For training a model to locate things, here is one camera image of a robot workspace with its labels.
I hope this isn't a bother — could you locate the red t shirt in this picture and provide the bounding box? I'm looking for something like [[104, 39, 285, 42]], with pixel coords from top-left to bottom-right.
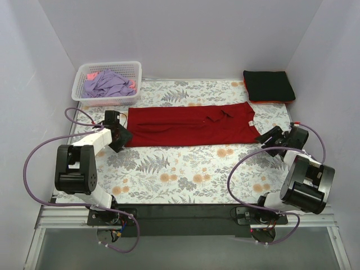
[[126, 102, 260, 147]]

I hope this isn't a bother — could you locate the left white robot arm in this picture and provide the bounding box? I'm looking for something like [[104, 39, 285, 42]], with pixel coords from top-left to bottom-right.
[[55, 110, 132, 225]]

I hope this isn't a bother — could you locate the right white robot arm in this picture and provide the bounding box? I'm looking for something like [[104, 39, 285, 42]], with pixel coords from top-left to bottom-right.
[[254, 124, 335, 224]]

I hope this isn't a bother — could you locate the white plastic laundry basket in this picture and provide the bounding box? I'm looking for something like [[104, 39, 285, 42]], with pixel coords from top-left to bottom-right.
[[71, 61, 142, 107]]

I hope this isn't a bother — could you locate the purple t shirt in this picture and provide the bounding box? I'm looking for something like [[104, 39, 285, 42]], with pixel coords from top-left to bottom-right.
[[82, 70, 137, 98]]

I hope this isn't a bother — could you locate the pink t shirt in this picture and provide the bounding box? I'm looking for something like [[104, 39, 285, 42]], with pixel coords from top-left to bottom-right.
[[87, 72, 98, 80]]

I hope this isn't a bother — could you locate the folded black t shirt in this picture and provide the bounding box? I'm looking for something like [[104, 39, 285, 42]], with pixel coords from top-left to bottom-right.
[[243, 70, 296, 104]]

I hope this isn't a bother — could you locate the floral patterned table mat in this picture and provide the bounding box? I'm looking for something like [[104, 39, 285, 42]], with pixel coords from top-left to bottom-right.
[[96, 80, 288, 204]]

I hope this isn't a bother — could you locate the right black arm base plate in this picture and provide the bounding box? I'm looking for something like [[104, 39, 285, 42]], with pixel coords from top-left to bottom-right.
[[229, 206, 288, 242]]

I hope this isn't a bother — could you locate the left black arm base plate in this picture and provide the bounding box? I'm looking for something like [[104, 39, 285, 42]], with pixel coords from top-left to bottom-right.
[[87, 207, 135, 226]]

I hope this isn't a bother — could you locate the aluminium frame rail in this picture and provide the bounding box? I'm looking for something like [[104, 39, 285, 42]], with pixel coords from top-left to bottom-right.
[[35, 206, 338, 229]]

